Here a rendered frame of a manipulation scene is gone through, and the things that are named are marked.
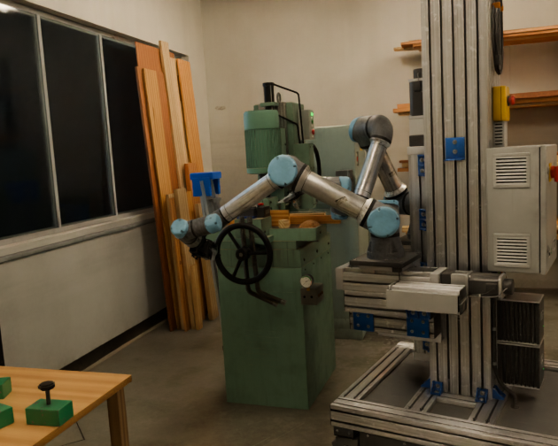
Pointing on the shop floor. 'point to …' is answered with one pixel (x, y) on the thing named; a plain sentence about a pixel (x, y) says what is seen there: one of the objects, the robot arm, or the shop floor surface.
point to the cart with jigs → (46, 403)
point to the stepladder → (205, 188)
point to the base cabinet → (277, 337)
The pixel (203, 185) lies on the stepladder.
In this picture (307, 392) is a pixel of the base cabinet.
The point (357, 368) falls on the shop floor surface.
